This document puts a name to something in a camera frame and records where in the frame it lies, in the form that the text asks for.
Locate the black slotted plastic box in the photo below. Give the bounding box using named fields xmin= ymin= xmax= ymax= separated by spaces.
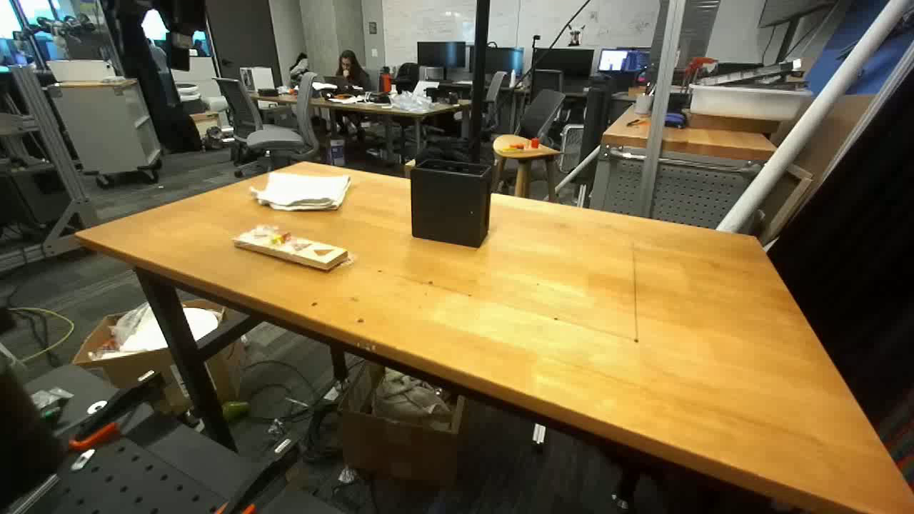
xmin=409 ymin=154 xmax=496 ymax=251

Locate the white terry towel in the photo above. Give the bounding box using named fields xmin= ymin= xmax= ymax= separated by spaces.
xmin=248 ymin=168 xmax=354 ymax=214

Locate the cardboard box with clutter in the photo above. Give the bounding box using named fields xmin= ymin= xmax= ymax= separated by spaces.
xmin=337 ymin=366 xmax=469 ymax=491

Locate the cardboard box with white bag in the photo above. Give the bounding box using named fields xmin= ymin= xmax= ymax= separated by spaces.
xmin=71 ymin=301 xmax=248 ymax=418

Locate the round wooden stool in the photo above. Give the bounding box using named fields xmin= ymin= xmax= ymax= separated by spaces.
xmin=491 ymin=132 xmax=562 ymax=199

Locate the wooden shape puzzle board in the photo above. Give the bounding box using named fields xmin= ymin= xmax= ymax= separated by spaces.
xmin=232 ymin=224 xmax=352 ymax=275

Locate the grey office chair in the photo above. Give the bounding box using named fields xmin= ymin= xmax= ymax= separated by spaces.
xmin=215 ymin=68 xmax=324 ymax=181

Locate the lit computer monitor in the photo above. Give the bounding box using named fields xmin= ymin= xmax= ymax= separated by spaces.
xmin=595 ymin=45 xmax=654 ymax=81

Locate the wooden workbench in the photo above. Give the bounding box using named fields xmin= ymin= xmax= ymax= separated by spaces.
xmin=599 ymin=107 xmax=781 ymax=162

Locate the black metal table leg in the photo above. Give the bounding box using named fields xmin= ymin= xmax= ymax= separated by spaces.
xmin=131 ymin=269 xmax=239 ymax=452

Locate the white plastic bin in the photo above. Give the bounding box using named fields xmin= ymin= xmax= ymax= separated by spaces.
xmin=686 ymin=81 xmax=816 ymax=124

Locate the white diagonal pole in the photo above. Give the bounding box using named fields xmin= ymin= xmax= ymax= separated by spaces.
xmin=715 ymin=0 xmax=914 ymax=237

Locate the white wheeled cart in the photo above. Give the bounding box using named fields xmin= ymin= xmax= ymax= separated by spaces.
xmin=42 ymin=58 xmax=165 ymax=188

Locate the black perforated board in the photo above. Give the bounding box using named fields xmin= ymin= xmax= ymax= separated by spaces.
xmin=27 ymin=424 xmax=297 ymax=514

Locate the grey metal upright post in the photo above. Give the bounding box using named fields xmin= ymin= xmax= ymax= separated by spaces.
xmin=634 ymin=0 xmax=689 ymax=218

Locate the orange handled tool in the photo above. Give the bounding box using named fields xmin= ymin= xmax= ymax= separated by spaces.
xmin=67 ymin=421 xmax=125 ymax=454

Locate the yellow floor cable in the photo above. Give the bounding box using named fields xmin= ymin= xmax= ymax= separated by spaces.
xmin=9 ymin=304 xmax=79 ymax=369

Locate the grey metal shelf frame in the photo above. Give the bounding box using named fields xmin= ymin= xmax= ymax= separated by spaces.
xmin=0 ymin=65 xmax=99 ymax=275

